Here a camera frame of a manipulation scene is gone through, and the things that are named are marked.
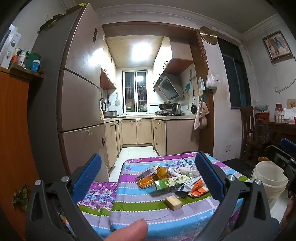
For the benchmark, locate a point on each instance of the kitchen window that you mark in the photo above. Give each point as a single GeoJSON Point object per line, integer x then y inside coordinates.
{"type": "Point", "coordinates": [134, 92]}

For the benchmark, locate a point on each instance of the flower wall sticker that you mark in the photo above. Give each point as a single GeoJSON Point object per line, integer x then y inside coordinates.
{"type": "Point", "coordinates": [189, 83]}

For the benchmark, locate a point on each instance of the beige lower kitchen cabinets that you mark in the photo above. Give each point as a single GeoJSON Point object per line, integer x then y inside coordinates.
{"type": "Point", "coordinates": [143, 132]}

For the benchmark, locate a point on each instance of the green carton box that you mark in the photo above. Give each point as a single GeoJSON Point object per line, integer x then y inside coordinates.
{"type": "Point", "coordinates": [171, 183]}

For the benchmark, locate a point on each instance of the white tissue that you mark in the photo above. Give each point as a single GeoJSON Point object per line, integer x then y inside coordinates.
{"type": "Point", "coordinates": [183, 171]}

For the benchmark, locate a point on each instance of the white snack wrapper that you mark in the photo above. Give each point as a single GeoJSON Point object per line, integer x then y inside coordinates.
{"type": "Point", "coordinates": [185, 186]}

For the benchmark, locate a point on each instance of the orange white packet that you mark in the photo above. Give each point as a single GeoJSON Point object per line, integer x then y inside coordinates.
{"type": "Point", "coordinates": [198, 191]}

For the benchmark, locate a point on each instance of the grey white small box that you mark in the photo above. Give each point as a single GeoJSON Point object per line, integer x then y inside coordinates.
{"type": "Point", "coordinates": [146, 172]}

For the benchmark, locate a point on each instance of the red pot with plastic flowers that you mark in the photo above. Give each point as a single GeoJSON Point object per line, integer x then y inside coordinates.
{"type": "Point", "coordinates": [262, 111]}

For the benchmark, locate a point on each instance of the person's right hand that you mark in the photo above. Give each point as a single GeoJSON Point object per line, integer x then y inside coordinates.
{"type": "Point", "coordinates": [288, 213]}

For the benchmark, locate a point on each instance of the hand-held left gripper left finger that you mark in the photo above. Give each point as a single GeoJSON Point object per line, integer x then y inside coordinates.
{"type": "Point", "coordinates": [86, 176]}

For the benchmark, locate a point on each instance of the red lidded jar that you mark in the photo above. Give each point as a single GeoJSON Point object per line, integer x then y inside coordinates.
{"type": "Point", "coordinates": [278, 109]}

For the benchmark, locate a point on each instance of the white spray bottle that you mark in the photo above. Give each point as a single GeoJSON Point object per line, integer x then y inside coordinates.
{"type": "Point", "coordinates": [22, 58]}

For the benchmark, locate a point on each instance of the orange foil packet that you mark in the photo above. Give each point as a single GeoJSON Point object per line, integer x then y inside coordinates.
{"type": "Point", "coordinates": [146, 182]}

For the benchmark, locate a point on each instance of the white appliance box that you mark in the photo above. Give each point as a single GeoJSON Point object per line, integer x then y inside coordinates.
{"type": "Point", "coordinates": [9, 46]}

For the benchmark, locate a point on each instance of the steel kettle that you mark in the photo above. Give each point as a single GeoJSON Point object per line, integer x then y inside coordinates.
{"type": "Point", "coordinates": [177, 109]}

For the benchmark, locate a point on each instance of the floral striped tablecloth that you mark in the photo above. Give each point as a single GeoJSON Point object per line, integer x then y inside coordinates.
{"type": "Point", "coordinates": [143, 208]}

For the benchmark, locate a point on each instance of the framed wall picture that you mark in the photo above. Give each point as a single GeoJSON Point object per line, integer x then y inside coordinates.
{"type": "Point", "coordinates": [277, 45]}

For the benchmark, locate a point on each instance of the beige refrigerator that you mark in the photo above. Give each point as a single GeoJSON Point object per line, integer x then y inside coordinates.
{"type": "Point", "coordinates": [78, 99]}

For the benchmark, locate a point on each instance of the pale yellow block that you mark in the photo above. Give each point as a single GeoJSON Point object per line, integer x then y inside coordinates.
{"type": "Point", "coordinates": [173, 202]}

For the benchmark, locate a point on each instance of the black wok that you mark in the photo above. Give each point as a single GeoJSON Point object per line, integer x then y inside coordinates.
{"type": "Point", "coordinates": [163, 106]}

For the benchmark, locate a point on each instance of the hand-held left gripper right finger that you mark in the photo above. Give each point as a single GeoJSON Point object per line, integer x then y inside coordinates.
{"type": "Point", "coordinates": [208, 176]}

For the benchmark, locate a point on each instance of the steel range hood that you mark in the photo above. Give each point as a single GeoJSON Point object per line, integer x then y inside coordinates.
{"type": "Point", "coordinates": [170, 87]}

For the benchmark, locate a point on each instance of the orange wooden cabinet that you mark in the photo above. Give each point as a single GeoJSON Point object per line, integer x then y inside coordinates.
{"type": "Point", "coordinates": [13, 139]}

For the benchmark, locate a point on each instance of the grey cooking pot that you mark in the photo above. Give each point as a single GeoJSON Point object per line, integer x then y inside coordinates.
{"type": "Point", "coordinates": [110, 114]}

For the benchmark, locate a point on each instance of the large upper kitchen cabinet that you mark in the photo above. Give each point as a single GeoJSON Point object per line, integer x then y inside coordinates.
{"type": "Point", "coordinates": [178, 53]}

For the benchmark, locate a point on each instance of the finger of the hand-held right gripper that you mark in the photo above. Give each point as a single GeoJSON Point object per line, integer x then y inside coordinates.
{"type": "Point", "coordinates": [275, 153]}
{"type": "Point", "coordinates": [289, 144]}

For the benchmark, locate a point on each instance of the amber clear wrapper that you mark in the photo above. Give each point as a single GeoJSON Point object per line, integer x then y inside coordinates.
{"type": "Point", "coordinates": [161, 172]}

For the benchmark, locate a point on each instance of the dark wooden dining table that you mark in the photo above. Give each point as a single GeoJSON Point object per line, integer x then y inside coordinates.
{"type": "Point", "coordinates": [277, 129]}

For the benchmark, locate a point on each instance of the white wall outlet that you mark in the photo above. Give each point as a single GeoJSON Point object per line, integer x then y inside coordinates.
{"type": "Point", "coordinates": [228, 148]}

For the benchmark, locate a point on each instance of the gas stove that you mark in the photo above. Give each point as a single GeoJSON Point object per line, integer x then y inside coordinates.
{"type": "Point", "coordinates": [166, 112]}

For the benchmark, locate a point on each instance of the white plastic bags pile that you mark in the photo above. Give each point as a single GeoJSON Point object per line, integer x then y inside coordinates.
{"type": "Point", "coordinates": [290, 114]}

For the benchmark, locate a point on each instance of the hanging strainer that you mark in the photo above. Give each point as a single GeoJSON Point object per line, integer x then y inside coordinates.
{"type": "Point", "coordinates": [117, 102]}

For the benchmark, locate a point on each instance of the dried leaf bunch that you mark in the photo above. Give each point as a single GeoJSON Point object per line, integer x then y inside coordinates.
{"type": "Point", "coordinates": [21, 197]}

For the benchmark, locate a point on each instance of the dark wooden chair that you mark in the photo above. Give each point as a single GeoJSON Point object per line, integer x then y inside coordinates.
{"type": "Point", "coordinates": [247, 129]}

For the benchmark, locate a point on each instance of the gold wall clock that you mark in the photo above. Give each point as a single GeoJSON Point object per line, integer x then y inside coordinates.
{"type": "Point", "coordinates": [208, 35]}

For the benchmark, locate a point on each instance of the dark room window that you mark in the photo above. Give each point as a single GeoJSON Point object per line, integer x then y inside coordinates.
{"type": "Point", "coordinates": [235, 78]}

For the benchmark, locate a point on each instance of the white plastic bucket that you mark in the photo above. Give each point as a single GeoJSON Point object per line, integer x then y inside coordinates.
{"type": "Point", "coordinates": [268, 178]}

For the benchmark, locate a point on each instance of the dried leafy sprig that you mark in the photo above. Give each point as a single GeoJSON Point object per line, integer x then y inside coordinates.
{"type": "Point", "coordinates": [54, 19]}

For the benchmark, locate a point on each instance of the ceiling light panel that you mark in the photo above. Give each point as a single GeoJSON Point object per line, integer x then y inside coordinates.
{"type": "Point", "coordinates": [143, 52]}

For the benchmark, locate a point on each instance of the hanging face masks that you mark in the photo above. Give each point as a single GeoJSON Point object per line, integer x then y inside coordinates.
{"type": "Point", "coordinates": [201, 87]}

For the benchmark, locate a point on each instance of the hanging white plastic bag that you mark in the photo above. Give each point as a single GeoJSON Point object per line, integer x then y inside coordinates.
{"type": "Point", "coordinates": [211, 81]}

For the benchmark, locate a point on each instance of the person's left hand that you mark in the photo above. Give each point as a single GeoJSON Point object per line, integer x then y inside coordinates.
{"type": "Point", "coordinates": [129, 231]}

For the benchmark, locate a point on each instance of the black jacket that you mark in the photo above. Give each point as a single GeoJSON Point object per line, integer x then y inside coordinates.
{"type": "Point", "coordinates": [238, 168]}

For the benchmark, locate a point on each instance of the small upper kitchen cabinet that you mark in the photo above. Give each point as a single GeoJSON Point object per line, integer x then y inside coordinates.
{"type": "Point", "coordinates": [107, 80]}

